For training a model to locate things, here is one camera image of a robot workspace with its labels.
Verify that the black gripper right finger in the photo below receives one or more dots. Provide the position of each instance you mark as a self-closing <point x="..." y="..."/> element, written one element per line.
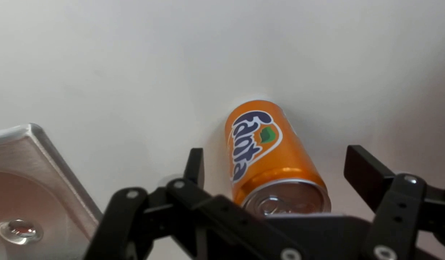
<point x="400" y="207"/>

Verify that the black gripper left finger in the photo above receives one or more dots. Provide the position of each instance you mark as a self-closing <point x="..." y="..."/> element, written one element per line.
<point x="202" y="211"/>

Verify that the orange Fanta soda can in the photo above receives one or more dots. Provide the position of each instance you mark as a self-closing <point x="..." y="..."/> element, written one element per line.
<point x="267" y="153"/>

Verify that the stainless steel sink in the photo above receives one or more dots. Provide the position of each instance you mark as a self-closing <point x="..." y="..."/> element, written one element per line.
<point x="29" y="202"/>

